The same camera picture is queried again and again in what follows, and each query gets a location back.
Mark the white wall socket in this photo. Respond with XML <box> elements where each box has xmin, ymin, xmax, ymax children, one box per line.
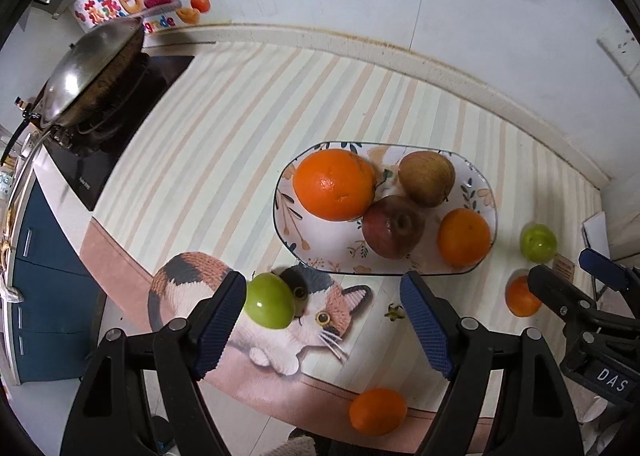
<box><xmin>597</xmin><ymin>27</ymin><xmax>640</xmax><ymax>78</ymax></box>

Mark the brown pear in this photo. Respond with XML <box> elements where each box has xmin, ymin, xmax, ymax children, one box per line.
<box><xmin>398</xmin><ymin>150</ymin><xmax>457</xmax><ymax>208</ymax></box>

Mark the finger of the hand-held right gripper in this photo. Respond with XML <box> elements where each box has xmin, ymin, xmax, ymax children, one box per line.
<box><xmin>578</xmin><ymin>248</ymin><xmax>640</xmax><ymax>294</ymax></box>
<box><xmin>527</xmin><ymin>263</ymin><xmax>598</xmax><ymax>324</ymax></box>

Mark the blue cabinet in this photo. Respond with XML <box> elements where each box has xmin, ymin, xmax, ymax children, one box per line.
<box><xmin>0</xmin><ymin>170</ymin><xmax>102</xmax><ymax>385</ymax></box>

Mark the small orange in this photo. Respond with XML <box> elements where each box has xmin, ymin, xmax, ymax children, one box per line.
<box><xmin>505</xmin><ymin>275</ymin><xmax>544</xmax><ymax>318</ymax></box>
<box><xmin>437</xmin><ymin>207</ymin><xmax>493</xmax><ymax>268</ymax></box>
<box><xmin>348</xmin><ymin>388</ymin><xmax>408</xmax><ymax>437</ymax></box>

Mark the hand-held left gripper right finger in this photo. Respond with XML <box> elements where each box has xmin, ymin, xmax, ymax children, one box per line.
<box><xmin>399</xmin><ymin>271</ymin><xmax>586</xmax><ymax>456</ymax></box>

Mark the black gas stove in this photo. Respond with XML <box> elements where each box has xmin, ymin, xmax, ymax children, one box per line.
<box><xmin>42</xmin><ymin>53</ymin><xmax>196</xmax><ymax>212</ymax></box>

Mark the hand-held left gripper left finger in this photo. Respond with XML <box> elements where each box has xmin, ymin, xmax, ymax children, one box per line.
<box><xmin>60</xmin><ymin>271</ymin><xmax>248</xmax><ymax>456</ymax></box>

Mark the large orange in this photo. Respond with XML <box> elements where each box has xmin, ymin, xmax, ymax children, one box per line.
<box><xmin>292</xmin><ymin>148</ymin><xmax>377</xmax><ymax>223</ymax></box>

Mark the striped cat print mat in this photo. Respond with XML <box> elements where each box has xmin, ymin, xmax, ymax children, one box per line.
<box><xmin>80</xmin><ymin>43</ymin><xmax>617</xmax><ymax>453</ymax></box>

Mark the red apple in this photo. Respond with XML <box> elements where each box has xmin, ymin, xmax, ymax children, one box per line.
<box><xmin>362</xmin><ymin>195</ymin><xmax>427</xmax><ymax>259</ymax></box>

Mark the oval floral plate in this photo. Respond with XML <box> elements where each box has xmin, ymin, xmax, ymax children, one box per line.
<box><xmin>272</xmin><ymin>141</ymin><xmax>500</xmax><ymax>277</ymax></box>

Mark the white paper sheet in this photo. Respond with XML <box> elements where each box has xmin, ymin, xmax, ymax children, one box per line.
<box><xmin>582</xmin><ymin>208</ymin><xmax>615</xmax><ymax>263</ymax></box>

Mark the steel wok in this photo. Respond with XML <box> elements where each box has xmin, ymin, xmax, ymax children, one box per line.
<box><xmin>0</xmin><ymin>16</ymin><xmax>147</xmax><ymax>164</ymax></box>

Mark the green apple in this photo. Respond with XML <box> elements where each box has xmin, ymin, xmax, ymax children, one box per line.
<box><xmin>243</xmin><ymin>272</ymin><xmax>297</xmax><ymax>330</ymax></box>
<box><xmin>520</xmin><ymin>223</ymin><xmax>559</xmax><ymax>264</ymax></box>

